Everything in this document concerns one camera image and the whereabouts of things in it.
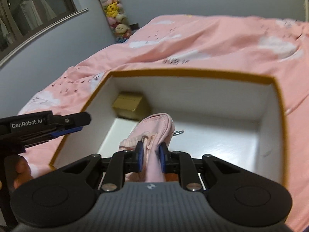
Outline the person's left hand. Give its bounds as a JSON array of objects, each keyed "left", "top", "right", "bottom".
[{"left": 4, "top": 155, "right": 33, "bottom": 192}]

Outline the small gold box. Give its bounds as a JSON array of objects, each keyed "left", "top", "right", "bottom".
[{"left": 112, "top": 92, "right": 151, "bottom": 121}]

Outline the orange cardboard storage box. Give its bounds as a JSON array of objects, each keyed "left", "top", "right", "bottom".
[{"left": 49, "top": 67, "right": 290, "bottom": 187}]

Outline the pink bed duvet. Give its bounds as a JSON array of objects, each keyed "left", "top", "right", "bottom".
[{"left": 20, "top": 15, "right": 308, "bottom": 231}]

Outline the window with grey frame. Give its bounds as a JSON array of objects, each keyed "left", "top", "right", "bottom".
[{"left": 1, "top": 0, "right": 87, "bottom": 67}]

